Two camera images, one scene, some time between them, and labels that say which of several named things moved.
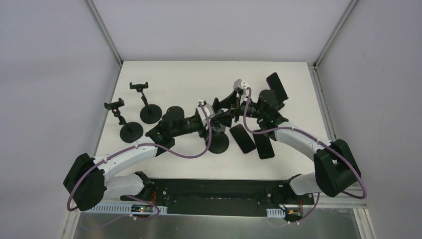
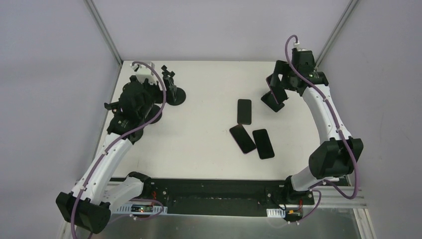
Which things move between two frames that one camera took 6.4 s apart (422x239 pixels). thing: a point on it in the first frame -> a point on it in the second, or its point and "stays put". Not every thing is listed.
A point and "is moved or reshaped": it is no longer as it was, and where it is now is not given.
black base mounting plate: x=219 y=197 stays put
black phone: x=216 y=105 is moved or reshaped
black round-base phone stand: x=151 y=113 stays put
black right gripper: x=236 y=105 -> x=278 y=81
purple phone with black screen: x=243 y=138 stays put
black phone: x=263 y=146 stays put
